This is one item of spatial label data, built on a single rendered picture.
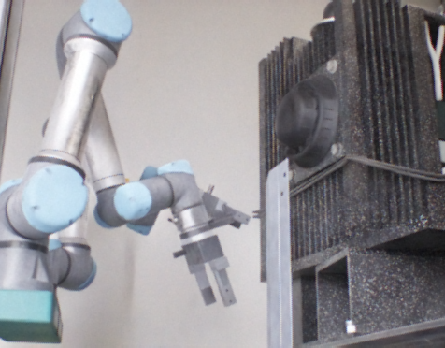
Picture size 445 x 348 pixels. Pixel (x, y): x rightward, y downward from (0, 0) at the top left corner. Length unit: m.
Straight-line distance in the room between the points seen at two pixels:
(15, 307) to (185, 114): 1.76
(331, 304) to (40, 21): 1.95
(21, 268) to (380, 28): 1.14
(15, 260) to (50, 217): 0.15
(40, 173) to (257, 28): 2.11
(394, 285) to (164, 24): 1.98
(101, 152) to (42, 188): 0.30
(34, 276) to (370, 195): 0.81
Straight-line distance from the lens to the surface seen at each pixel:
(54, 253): 1.82
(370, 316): 1.41
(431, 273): 1.49
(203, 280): 1.46
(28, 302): 1.25
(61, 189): 1.18
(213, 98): 2.90
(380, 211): 1.56
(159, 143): 2.78
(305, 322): 1.75
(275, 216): 1.42
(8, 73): 1.88
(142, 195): 1.30
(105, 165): 1.43
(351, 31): 1.70
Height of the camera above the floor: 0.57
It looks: 19 degrees up
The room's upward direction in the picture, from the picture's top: 1 degrees clockwise
